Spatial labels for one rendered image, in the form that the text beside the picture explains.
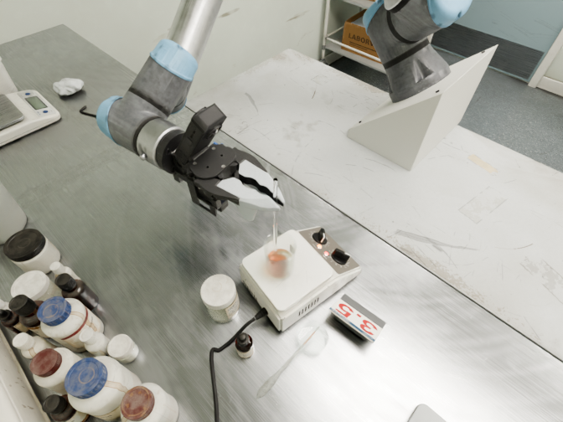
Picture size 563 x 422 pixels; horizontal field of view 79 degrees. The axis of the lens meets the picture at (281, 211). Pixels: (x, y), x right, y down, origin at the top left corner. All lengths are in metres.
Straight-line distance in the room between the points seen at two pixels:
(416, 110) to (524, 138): 2.08
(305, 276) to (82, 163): 0.67
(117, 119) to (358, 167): 0.56
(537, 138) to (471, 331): 2.31
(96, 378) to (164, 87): 0.44
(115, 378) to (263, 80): 0.94
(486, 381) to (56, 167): 1.03
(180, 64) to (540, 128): 2.70
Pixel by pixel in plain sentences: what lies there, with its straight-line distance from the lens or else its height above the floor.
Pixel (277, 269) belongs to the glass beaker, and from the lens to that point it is 0.55.
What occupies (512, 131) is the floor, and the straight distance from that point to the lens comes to 2.90.
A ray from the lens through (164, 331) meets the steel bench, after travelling 0.68.
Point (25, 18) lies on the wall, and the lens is 1.77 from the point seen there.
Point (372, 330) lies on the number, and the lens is 0.65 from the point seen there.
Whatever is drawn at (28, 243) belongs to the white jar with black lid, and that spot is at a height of 0.97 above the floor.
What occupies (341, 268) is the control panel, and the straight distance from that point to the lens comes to 0.65.
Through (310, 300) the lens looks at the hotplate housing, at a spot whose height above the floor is 0.97.
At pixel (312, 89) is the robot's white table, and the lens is 1.16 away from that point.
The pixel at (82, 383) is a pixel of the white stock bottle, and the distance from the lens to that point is 0.56.
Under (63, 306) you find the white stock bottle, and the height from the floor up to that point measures 1.01.
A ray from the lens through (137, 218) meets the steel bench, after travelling 0.84.
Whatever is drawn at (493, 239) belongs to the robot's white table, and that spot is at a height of 0.90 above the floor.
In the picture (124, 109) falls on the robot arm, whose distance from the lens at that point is 0.63.
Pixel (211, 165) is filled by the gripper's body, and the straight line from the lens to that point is 0.51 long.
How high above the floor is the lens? 1.51
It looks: 52 degrees down
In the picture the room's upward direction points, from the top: straight up
